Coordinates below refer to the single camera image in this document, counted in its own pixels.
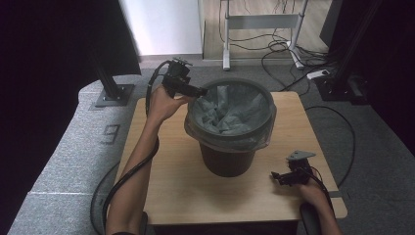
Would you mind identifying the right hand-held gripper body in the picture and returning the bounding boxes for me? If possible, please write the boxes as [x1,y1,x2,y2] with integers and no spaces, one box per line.
[286,150,317,188]

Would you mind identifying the black curtain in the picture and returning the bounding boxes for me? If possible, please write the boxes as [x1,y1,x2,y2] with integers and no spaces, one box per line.
[321,0,415,155]
[0,0,142,229]

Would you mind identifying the dark green bin rim ring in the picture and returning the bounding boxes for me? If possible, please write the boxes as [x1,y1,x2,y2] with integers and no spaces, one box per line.
[186,77,276,142]

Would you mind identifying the dark green trash bin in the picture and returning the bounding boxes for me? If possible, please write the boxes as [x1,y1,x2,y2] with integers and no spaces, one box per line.
[199,141,257,178]

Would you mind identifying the grey plastic trash bag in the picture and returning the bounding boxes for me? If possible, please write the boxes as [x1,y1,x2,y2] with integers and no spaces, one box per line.
[183,83,278,154]

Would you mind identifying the white power strip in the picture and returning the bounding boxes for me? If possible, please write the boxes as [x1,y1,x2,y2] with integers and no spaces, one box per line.
[306,69,331,80]

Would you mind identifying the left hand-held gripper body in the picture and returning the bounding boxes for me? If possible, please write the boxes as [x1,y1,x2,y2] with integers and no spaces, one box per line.
[161,57,194,99]

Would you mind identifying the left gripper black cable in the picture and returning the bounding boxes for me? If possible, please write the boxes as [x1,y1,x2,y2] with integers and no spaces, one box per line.
[101,60,172,235]

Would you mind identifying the black chair armrest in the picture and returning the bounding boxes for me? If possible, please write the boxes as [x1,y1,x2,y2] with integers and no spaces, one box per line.
[138,211,150,235]
[300,203,325,235]

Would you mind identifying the person's right hand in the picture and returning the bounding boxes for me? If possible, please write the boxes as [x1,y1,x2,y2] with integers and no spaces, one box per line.
[298,180,330,211]

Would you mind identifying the white metal desk frame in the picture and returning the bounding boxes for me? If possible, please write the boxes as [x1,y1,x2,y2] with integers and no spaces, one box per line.
[222,0,309,71]

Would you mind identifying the person's left hand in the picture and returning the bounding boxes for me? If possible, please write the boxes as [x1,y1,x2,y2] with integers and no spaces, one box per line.
[146,85,193,124]

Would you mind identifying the light grey floor mat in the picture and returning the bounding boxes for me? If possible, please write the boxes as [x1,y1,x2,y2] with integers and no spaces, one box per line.
[8,73,141,235]

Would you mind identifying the black floor cable loop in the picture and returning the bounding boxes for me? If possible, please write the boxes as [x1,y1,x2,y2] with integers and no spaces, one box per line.
[304,105,356,189]

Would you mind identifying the tangle of black floor cables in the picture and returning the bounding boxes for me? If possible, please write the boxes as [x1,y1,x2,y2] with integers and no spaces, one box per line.
[218,0,332,94]

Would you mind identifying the black metal stand with base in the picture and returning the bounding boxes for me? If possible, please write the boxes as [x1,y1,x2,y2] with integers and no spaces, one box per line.
[314,0,385,106]
[87,48,136,108]

